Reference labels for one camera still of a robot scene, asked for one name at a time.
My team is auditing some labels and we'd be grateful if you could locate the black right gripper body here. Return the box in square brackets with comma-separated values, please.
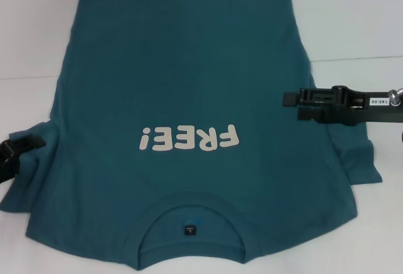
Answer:
[298, 85, 403, 127]

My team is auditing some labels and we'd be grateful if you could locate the teal blue FREE t-shirt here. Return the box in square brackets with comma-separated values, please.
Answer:
[0, 0, 383, 254]

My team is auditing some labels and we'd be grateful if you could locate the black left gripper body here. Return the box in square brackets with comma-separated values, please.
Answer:
[0, 139, 15, 164]

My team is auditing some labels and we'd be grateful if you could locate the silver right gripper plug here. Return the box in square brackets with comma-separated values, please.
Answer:
[389, 87, 403, 106]

